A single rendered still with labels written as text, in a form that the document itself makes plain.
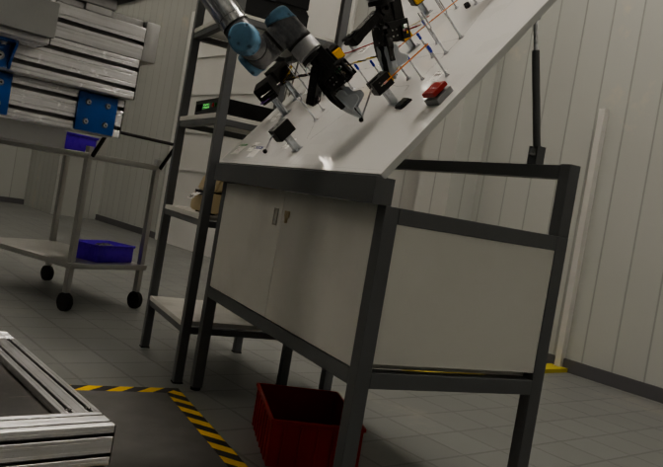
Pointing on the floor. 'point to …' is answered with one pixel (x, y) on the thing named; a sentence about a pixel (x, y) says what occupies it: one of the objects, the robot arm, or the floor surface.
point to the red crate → (298, 426)
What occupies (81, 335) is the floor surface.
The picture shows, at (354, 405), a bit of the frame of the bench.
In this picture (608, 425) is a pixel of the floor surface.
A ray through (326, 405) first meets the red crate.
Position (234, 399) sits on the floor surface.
